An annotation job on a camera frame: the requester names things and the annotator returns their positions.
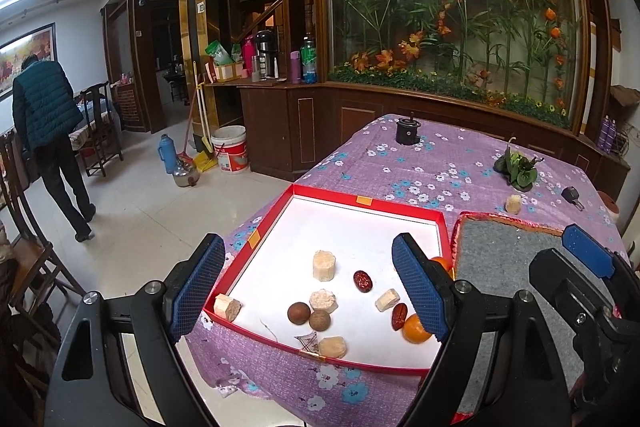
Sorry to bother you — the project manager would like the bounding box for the green bag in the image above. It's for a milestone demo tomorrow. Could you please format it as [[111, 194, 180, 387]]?
[[205, 39, 233, 65]]

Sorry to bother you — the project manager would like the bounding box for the yellow dustpan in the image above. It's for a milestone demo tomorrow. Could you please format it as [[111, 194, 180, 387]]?
[[192, 62, 218, 172]]

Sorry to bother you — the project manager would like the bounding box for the brown longan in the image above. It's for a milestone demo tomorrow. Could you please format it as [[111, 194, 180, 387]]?
[[308, 310, 332, 333], [287, 301, 312, 324]]

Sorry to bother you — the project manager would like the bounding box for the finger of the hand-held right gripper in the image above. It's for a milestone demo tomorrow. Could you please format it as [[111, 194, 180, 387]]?
[[529, 248, 621, 348], [561, 223, 640, 303]]

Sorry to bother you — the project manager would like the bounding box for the black car key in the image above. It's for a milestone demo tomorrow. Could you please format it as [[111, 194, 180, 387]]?
[[561, 186, 585, 212]]

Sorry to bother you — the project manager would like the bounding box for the clear plastic wrapper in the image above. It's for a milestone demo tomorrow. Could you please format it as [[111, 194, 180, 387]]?
[[294, 331, 321, 353]]

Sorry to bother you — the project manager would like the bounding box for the steel kettle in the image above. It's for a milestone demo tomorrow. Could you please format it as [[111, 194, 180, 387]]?
[[171, 157, 201, 188]]

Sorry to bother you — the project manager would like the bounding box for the red handled broom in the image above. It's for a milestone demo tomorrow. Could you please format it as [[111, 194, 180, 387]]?
[[177, 77, 202, 165]]

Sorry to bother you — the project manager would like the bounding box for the green plastic bottle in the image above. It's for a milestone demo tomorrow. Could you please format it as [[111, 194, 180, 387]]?
[[300, 32, 319, 84]]

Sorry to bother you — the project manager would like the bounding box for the white plastic bucket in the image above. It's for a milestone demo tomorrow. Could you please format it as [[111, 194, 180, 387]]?
[[211, 125, 250, 174]]

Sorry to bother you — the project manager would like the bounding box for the purple floral tablecloth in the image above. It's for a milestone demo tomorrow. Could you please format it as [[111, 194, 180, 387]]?
[[187, 113, 632, 427]]

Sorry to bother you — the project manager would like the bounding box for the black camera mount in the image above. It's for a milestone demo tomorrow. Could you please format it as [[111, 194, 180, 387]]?
[[395, 113, 422, 146]]

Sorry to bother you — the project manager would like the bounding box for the framed wall painting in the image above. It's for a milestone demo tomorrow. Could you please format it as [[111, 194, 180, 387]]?
[[0, 23, 57, 100]]

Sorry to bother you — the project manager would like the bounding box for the red box with white inside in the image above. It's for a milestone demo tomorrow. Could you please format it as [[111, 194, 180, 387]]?
[[202, 184, 453, 375]]

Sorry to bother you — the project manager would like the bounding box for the green leafy vegetable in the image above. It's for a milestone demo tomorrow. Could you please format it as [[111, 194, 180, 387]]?
[[493, 137, 545, 192]]

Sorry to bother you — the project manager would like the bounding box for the orange tangerine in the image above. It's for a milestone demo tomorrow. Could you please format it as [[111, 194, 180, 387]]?
[[429, 256, 454, 280], [402, 314, 433, 345]]

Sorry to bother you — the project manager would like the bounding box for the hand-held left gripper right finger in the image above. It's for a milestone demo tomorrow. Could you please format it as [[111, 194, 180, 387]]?
[[391, 232, 573, 427]]

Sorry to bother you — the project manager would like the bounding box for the glass artificial flower display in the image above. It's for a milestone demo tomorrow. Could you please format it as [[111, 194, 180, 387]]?
[[320, 0, 593, 130]]

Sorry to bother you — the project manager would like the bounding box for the black thermos pot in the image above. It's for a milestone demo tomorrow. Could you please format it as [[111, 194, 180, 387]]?
[[255, 29, 277, 78]]

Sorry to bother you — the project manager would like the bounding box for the grey felt mat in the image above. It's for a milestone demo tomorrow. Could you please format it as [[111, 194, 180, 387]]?
[[450, 212, 632, 425]]

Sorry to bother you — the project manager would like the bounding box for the dark wooden chair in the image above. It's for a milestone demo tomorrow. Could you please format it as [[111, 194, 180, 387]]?
[[0, 129, 86, 308], [80, 81, 125, 178]]

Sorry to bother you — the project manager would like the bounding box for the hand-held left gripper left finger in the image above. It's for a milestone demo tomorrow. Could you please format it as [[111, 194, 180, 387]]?
[[44, 233, 227, 427]]

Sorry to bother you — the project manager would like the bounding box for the small beige sugarcane piece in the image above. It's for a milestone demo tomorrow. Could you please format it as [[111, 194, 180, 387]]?
[[375, 288, 402, 312]]

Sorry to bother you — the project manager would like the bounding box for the blue thermos jug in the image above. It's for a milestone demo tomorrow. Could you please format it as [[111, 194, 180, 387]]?
[[157, 133, 178, 175]]

